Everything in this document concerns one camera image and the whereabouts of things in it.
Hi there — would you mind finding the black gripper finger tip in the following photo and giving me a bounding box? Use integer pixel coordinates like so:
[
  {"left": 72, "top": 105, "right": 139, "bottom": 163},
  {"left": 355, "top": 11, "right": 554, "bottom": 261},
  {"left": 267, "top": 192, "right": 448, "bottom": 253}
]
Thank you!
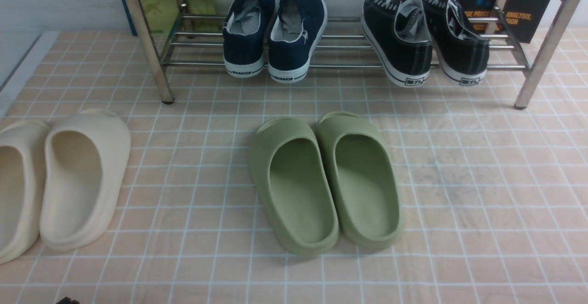
[{"left": 56, "top": 297, "right": 80, "bottom": 304}]

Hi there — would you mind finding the left cream foam slide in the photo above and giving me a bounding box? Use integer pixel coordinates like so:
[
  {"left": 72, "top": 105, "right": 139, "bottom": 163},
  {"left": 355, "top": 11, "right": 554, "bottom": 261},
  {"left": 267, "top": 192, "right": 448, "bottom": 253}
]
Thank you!
[{"left": 0, "top": 120, "right": 50, "bottom": 264}]

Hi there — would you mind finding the green foam slide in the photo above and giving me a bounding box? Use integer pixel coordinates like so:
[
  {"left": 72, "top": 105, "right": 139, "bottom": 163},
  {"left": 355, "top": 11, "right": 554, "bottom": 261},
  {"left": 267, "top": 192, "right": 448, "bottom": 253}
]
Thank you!
[
  {"left": 248, "top": 117, "right": 339, "bottom": 256},
  {"left": 316, "top": 112, "right": 403, "bottom": 250}
]

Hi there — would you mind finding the right green foam slide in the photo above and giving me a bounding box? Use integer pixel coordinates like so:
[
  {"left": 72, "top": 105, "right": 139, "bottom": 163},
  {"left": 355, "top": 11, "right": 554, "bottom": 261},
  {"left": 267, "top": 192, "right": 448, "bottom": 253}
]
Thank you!
[{"left": 316, "top": 112, "right": 403, "bottom": 250}]

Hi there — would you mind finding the blue and green box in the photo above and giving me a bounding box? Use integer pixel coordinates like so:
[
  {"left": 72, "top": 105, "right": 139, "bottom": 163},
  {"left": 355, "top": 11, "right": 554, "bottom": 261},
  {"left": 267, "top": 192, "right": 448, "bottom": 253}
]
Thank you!
[{"left": 122, "top": 0, "right": 220, "bottom": 36}]

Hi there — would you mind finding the silver metal shoe rack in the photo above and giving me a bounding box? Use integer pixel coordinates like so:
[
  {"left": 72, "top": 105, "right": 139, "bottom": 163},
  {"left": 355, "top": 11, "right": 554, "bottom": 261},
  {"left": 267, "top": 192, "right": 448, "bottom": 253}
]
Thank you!
[{"left": 115, "top": 0, "right": 588, "bottom": 110}]

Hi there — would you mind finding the navy slip-on shoe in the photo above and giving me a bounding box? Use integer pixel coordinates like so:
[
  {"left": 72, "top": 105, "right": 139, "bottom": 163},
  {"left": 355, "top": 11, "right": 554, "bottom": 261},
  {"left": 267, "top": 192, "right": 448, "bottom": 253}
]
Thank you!
[
  {"left": 267, "top": 0, "right": 328, "bottom": 84},
  {"left": 222, "top": 0, "right": 277, "bottom": 78}
]

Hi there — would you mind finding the left black canvas sneaker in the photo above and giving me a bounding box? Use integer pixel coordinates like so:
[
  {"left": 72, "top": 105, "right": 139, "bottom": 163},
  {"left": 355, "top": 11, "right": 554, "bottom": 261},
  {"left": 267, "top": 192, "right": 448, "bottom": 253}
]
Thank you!
[{"left": 361, "top": 0, "right": 433, "bottom": 88}]

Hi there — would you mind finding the right cream foam slide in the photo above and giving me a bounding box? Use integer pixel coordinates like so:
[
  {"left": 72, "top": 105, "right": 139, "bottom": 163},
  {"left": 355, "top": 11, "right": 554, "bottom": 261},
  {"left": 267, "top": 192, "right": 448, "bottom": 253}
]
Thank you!
[{"left": 40, "top": 109, "right": 131, "bottom": 251}]

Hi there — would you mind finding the black poster board orange text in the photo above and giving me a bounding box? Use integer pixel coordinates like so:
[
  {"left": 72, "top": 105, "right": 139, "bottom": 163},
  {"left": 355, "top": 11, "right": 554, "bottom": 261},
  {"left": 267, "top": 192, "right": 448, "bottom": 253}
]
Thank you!
[{"left": 457, "top": 0, "right": 550, "bottom": 43}]

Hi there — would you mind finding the black canvas sneaker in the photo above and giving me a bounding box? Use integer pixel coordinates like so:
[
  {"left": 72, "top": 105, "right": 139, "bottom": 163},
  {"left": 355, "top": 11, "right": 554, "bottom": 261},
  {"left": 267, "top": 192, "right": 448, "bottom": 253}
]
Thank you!
[
  {"left": 422, "top": 0, "right": 490, "bottom": 86},
  {"left": 361, "top": 0, "right": 433, "bottom": 88}
]

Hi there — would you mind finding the cream foam slide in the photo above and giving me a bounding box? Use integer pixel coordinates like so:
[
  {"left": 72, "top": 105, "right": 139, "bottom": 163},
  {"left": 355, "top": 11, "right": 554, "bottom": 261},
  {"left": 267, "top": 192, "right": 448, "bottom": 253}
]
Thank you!
[
  {"left": 0, "top": 120, "right": 50, "bottom": 264},
  {"left": 40, "top": 109, "right": 131, "bottom": 251}
]

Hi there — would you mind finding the left green foam slide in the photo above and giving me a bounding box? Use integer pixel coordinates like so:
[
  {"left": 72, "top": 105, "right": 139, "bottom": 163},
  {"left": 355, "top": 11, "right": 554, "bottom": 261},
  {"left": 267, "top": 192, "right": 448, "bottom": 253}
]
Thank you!
[{"left": 248, "top": 117, "right": 339, "bottom": 256}]

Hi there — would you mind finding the right black canvas sneaker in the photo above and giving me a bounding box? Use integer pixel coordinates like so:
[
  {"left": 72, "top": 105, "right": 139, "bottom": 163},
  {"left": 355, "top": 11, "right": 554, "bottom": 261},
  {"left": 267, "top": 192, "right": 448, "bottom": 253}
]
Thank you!
[{"left": 422, "top": 0, "right": 490, "bottom": 86}]

